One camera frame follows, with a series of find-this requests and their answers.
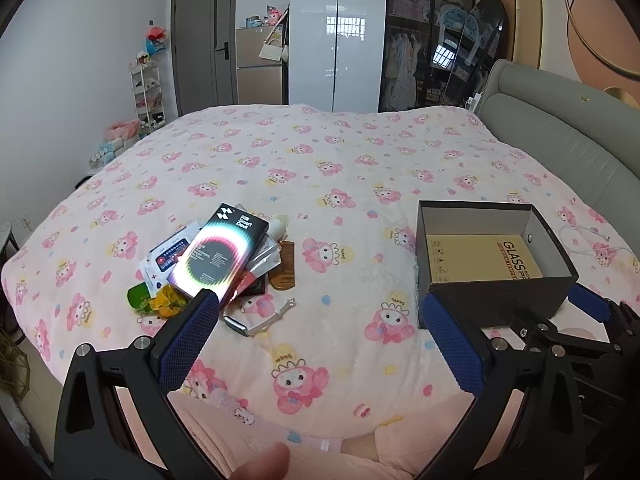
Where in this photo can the person's left hand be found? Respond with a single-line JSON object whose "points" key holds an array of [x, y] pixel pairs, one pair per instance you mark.
{"points": [[260, 465]]}

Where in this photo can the black cardboard box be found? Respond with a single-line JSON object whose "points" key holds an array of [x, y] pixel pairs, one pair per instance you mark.
{"points": [[475, 302]]}

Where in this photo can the white wristband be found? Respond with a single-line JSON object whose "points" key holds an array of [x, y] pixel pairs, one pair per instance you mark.
{"points": [[236, 323]]}

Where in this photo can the pink printed blanket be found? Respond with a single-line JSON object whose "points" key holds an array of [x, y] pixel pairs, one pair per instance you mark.
{"points": [[350, 185]]}

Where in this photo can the white glossy wardrobe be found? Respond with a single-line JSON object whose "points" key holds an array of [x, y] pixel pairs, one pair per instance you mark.
{"points": [[320, 60]]}

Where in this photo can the white tube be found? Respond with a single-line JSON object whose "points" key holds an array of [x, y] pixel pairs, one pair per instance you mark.
{"points": [[278, 227]]}

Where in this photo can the grey-green bed headboard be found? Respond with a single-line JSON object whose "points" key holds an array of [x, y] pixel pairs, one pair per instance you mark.
{"points": [[565, 120]]}

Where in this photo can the wooden comb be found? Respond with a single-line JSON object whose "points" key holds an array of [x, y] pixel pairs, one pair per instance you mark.
{"points": [[285, 270]]}

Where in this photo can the black rainbow-print box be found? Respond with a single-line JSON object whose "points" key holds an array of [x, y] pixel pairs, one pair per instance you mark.
{"points": [[215, 255]]}

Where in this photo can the green packet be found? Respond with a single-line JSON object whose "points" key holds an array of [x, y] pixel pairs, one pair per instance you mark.
{"points": [[137, 296]]}

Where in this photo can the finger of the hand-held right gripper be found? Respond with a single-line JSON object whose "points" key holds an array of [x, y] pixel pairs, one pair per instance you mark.
{"points": [[590, 304], [537, 331]]}

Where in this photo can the pink plush toy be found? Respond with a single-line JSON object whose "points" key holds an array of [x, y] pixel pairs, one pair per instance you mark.
{"points": [[274, 16]]}

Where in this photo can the white handbag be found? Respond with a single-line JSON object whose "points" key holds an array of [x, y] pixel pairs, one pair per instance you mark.
{"points": [[270, 52]]}

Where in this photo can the pink pajama pants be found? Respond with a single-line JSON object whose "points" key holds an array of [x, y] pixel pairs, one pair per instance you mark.
{"points": [[225, 440]]}

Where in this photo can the blue tissue pack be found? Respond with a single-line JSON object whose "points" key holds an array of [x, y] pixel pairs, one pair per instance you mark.
{"points": [[106, 152]]}

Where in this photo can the dark side table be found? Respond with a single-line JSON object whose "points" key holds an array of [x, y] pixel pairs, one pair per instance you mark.
{"points": [[7, 245]]}

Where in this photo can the oval standing mirror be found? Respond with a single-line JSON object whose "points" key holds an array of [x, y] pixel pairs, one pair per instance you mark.
{"points": [[482, 22]]}

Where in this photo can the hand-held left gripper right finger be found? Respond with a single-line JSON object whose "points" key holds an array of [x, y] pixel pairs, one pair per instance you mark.
{"points": [[450, 345]]}

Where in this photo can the white shelf rack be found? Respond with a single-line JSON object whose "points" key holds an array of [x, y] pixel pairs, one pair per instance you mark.
{"points": [[145, 95]]}

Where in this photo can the black square frame box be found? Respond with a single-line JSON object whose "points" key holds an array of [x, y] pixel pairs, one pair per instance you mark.
{"points": [[252, 288]]}

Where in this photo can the grey door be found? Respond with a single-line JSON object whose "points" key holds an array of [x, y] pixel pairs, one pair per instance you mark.
{"points": [[200, 50]]}

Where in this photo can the yellow flat packet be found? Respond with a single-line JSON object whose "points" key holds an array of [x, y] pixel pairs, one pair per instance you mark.
{"points": [[475, 256]]}

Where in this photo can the black glass wardrobe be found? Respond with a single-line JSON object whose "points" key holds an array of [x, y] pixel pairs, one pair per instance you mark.
{"points": [[405, 60]]}

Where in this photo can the silver sachet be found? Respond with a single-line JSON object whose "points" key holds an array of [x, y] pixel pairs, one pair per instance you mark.
{"points": [[267, 259]]}

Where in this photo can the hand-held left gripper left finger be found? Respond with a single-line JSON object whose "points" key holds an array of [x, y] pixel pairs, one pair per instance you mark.
{"points": [[190, 340]]}

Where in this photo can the brown fridge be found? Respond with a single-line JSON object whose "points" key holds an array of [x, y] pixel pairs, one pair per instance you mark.
{"points": [[255, 82]]}

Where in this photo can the pink bag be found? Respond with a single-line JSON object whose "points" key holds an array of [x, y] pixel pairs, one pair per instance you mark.
{"points": [[122, 130]]}

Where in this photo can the white blue wet wipes pack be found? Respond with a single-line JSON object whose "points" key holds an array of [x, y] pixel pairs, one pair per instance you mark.
{"points": [[160, 265]]}

